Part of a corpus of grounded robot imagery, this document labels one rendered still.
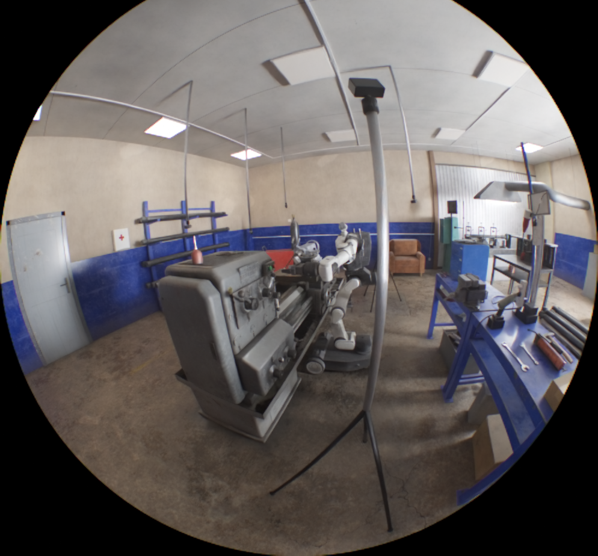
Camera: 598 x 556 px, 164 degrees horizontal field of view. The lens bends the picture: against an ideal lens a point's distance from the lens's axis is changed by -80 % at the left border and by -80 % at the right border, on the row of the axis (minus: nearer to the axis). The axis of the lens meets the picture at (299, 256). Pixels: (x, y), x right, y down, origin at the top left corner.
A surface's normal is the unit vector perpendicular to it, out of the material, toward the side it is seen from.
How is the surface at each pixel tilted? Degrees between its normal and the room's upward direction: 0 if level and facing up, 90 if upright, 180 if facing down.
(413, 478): 0
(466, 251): 90
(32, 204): 90
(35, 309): 90
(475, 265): 90
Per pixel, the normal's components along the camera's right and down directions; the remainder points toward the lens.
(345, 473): -0.07, -0.98
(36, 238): 0.94, 0.00
